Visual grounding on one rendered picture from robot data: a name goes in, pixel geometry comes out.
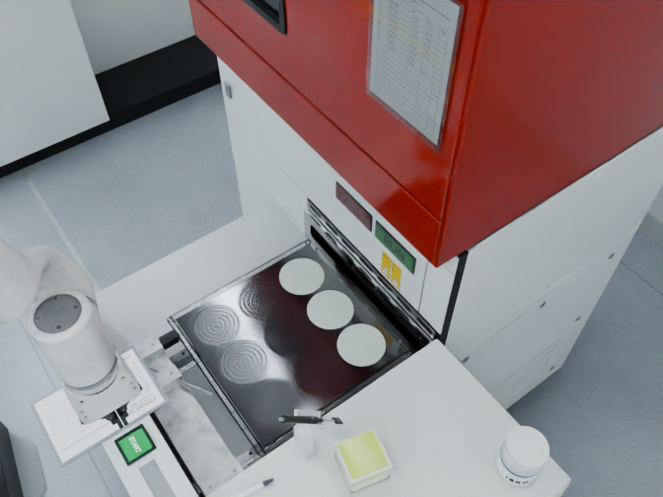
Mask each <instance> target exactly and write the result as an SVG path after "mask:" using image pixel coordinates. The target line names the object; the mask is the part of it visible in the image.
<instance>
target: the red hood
mask: <svg viewBox="0 0 663 497"><path fill-rule="evenodd" d="M188 2H189V7H190V12H191V17H192V22H193V28H194V33H195V35H196V36H197V37H198V38H199V39H200V40H201V41H202V42H203V43H204V44H205V45H206V46H208V47H209V48H210V49H211V50H212V51H213V52H214V53H215V54H216V55H217V56H218V57H219V58H220V59H221V60H222V61H223V62H224V63H225V64H226V65H227V66H228V67H229V68H230V69H231V70H232V71H233V72H234V73H235V74H236V75H237V76H238V77H239V78H240V79H241V80H243V81H244V82H245V83H246V84H247V85H248V86H249V87H250V88H251V89H252V90H253V91H254V92H255V93H256V94H257V95H258V96H259V97H260V98H261V99H262V100H263V101H264V102H265V103H266V104H267V105H268V106H269V107H270V108H271V109H272V110H273V111H274V112H275V113H277V114H278V115H279V116H280V117H281V118H282V119H283V120H284V121H285V122H286V123H287V124H288V125H289V126H290V127H291V128H292V129H293V130H294V131H295V132H296V133H297V134H298V135H299V136H300V137H301V138H302V139H303V140H304V141H305V142H306V143H307V144H308V145H309V146H310V147H312V148H313V149H314V150H315V151H316V152H317V153H318V154H319V155H320V156H321V157H322V158H323V159H324V160H325V161H326V162H327V163H328V164H329V165H330V166H331V167H332V168H333V169H334V170H335V171H336V172H337V173H338V174H339V175H340V176H341V177H342V178H343V179H344V180H346V181H347V182H348V183H349V184H350V185H351V186H352V187H353V188H354V189H355V190H356V191H357V192H358V193H359V194H360V195H361V196H362V197H363V198H364V199H365V200H366V201H367V202H368V203H369V204H370V205H371V206H372V207H373V208H374V209H375V210H376V211H377V212H378V213H379V214H380V215H382V216H383V217H384V218H385V219H386V220H387V221H388V222H389V223H390V224H391V225H392V226H393V227H394V228H395V229H396V230H397V231H398V232H399V233H400V234H401V235H402V236H403V237H404V238H405V239H406V240H407V241H408V242H409V243H410V244H411V245H412V246H413V247H414V248H415V249H417V250H418V251H419V252H420V253H421V254H422V255H423V256H424V257H425V258H426V259H427V260H428V261H429V262H430V263H431V264H432V265H433V266H434V267H435V268H438V267H439V266H441V265H442V264H444V263H446V262H447V261H449V260H450V259H452V258H453V257H455V256H457V255H458V254H460V253H461V252H463V251H464V250H466V249H468V248H470V247H471V246H473V245H475V244H476V243H478V242H479V241H481V240H482V239H484V238H486V237H487V236H489V235H490V234H492V233H494V232H495V231H497V230H498V229H500V228H501V227H503V226H505V225H506V224H508V223H509V222H511V221H512V220H514V219H516V218H517V217H519V216H520V215H522V214H524V213H525V212H527V211H528V210H530V209H531V208H533V207H535V206H536V205H538V204H539V203H541V202H542V201H544V200H546V199H547V198H549V197H550V196H552V195H554V194H555V193H557V192H558V191H560V190H561V189H563V188H565V187H566V186H568V185H569V184H571V183H573V182H574V181H576V180H577V179H579V178H581V177H583V176H584V175H586V174H587V173H589V172H590V171H592V170H594V169H595V168H597V167H598V166H600V165H602V164H603V163H605V162H606V161H608V160H609V159H611V158H613V157H614V156H616V155H617V154H619V152H621V151H623V150H624V149H626V148H627V147H629V146H631V145H632V144H634V143H635V142H637V141H638V140H640V139H642V138H643V137H645V136H646V135H648V134H649V133H651V132H653V131H654V130H656V129H657V128H659V127H661V126H662V125H663V0H188Z"/></svg>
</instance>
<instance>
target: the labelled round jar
mask: <svg viewBox="0 0 663 497"><path fill-rule="evenodd" d="M549 454H550V447H549V443H548V441H547V439H546V438H545V436H544V435H543V434H542V433H541V432H539V431H538V430H536V429H534V428H532V427H528V426H520V427H516V428H514V429H513V430H511V431H510V432H509V434H508V435H507V437H506V439H505V441H504V443H503V445H502V447H501V449H500V451H499V453H498V455H497V457H496V460H495V469H496V472H497V474H498V475H499V477H500V478H501V479H502V480H503V481H504V482H505V483H507V484H509V485H511V486H514V487H524V486H527V485H529V484H530V483H532V482H533V480H534V479H535V478H536V476H537V475H538V473H539V472H540V470H541V469H542V467H543V465H544V464H545V462H546V461H547V459H548V457H549Z"/></svg>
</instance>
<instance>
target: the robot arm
mask: <svg viewBox="0 0 663 497"><path fill-rule="evenodd" d="M35 298H37V301H36V302H35V303H34V305H33V306H32V304H33V302H34V300H35ZM29 308H31V309H30V311H29V313H28V316H27V329H28V332H29V334H30V336H31V337H32V339H33V340H34V341H35V343H36V344H37V346H38V348H39V349H40V351H41V352H42V354H43V355H44V357H45V358H46V359H47V361H48V362H49V364H50V365H51V367H52V368H53V370H54V371H55V373H56V374H57V376H58V377H59V379H60V380H61V381H62V385H63V389H64V392H65V394H66V396H67V398H68V400H69V402H70V403H71V405H72V407H73V409H74V410H75V412H76V414H77V415H78V417H79V420H80V422H81V424H82V425H84V424H91V423H93V422H95V421H97V420H99V419H106V420H107V421H110V422H111V424H112V425H114V424H116V423H117V425H118V427H119V428H120V429H121V428H123V424H124V426H126V425H128V422H127V420H126V417H128V416H129V415H128V413H127V411H126V410H127V404H128V403H129V402H130V401H131V400H132V399H134V398H135V397H137V396H138V395H139V393H140V391H142V387H141V385H140V384H139V383H138V382H137V381H136V379H135V377H134V376H133V374H132V372H131V370H130V368H129V367H128V365H127V364H126V362H125V361H124V359H123V358H122V357H121V356H120V355H119V354H118V353H117V352H115V350H116V346H115V345H114V343H113V342H112V343H111V342H110V340H109V338H108V336H107V334H106V332H105V330H104V327H103V325H102V322H101V319H100V315H99V310H98V303H97V297H96V292H95V288H94V285H93V283H92V281H91V279H90V277H89V276H88V275H87V273H86V272H85V271H84V270H83V269H82V268H81V267H80V266H79V265H78V264H77V263H75V262H74V261H73V260H72V259H71V258H70V257H69V256H67V255H66V254H65V253H63V252H62V251H60V250H59V249H57V248H53V247H49V246H35V247H30V248H24V249H22V250H20V251H15V250H14V249H13V248H12V247H10V246H9V245H8V244H7V243H6V242H5V241H3V240H2V239H1V238H0V323H8V322H12V321H15V320H18V319H19V318H21V317H22V316H23V315H24V314H25V313H26V312H27V311H28V310H29ZM115 410H116V412H117V414H118V416H119V417H120V419H121V421H122V422H123V424H122V423H121V421H120V419H119V417H118V416H117V414H116V412H115Z"/></svg>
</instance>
